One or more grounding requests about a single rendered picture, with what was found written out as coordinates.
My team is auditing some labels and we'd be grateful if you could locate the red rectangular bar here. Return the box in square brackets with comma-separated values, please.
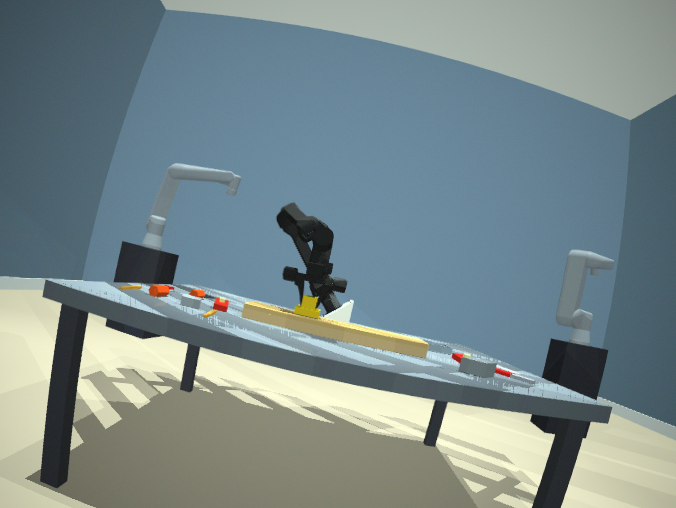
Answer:
[452, 353, 471, 363]
[213, 297, 229, 312]

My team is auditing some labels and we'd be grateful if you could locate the light orange rectangular panel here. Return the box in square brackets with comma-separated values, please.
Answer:
[241, 301, 430, 359]

